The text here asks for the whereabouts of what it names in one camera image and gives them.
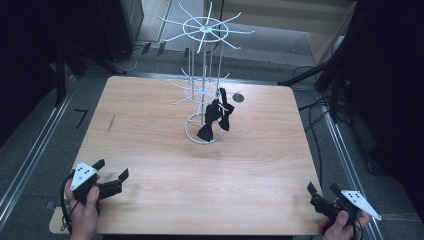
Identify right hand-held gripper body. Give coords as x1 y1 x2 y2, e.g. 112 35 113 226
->
328 189 383 225

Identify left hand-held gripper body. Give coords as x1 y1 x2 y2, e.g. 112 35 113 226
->
69 161 102 205

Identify black bow tie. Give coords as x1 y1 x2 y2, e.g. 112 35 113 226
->
217 87 235 132
196 98 224 143

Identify white wire display rack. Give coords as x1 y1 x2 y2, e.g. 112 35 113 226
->
157 2 256 145

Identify person's right hand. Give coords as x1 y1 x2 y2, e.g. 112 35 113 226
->
319 210 372 240

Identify person's left hand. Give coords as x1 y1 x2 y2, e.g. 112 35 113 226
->
64 179 101 240

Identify black metal stand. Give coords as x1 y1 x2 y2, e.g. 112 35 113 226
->
53 39 128 107
277 54 354 124

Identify dark cabinet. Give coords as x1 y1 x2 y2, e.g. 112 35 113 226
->
99 0 145 63

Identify wooden platform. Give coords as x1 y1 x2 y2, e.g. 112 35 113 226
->
203 0 357 66

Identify aluminium floor rail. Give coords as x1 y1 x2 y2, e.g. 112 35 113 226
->
0 74 78 223
322 111 384 240

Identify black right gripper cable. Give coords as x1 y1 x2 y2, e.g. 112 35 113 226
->
349 213 367 240

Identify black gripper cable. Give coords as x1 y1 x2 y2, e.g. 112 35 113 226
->
349 213 367 240
59 171 77 234

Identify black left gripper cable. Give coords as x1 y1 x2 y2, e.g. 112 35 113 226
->
59 171 77 234

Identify black floor cables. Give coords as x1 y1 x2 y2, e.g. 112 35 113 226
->
293 65 338 189

